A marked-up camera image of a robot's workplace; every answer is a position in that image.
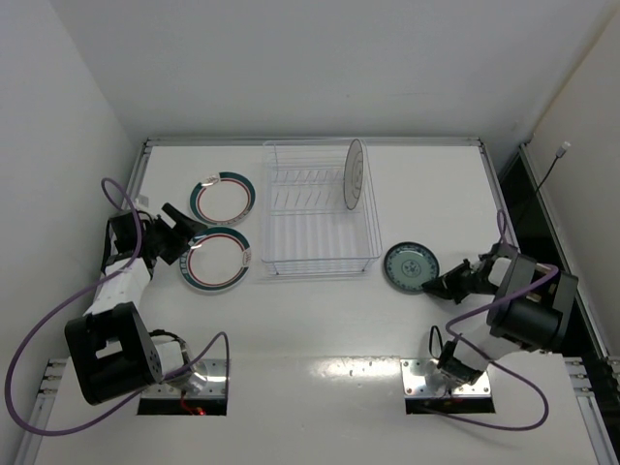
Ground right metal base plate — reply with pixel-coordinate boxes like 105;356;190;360
400;358;492;400

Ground white wire dish rack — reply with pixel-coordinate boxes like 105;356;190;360
262;139;382;278

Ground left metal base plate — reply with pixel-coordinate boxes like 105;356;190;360
167;358;229;400

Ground metal base plate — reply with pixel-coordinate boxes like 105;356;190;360
400;358;492;400
167;358;229;400

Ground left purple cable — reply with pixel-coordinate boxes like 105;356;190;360
3;177;230;435

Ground black wall cable white plug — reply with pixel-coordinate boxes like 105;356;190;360
513;140;571;229

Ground blue patterned green plate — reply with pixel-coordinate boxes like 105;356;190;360
383;241;440;295

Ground white plate with dark rim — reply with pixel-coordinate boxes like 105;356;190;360
343;139;364;210

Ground green red rimmed plate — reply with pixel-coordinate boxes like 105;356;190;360
189;171;257;227
178;227;252;294

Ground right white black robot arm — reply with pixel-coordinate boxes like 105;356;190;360
422;242;578;387

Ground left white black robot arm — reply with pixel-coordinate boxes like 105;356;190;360
64;203;206;405

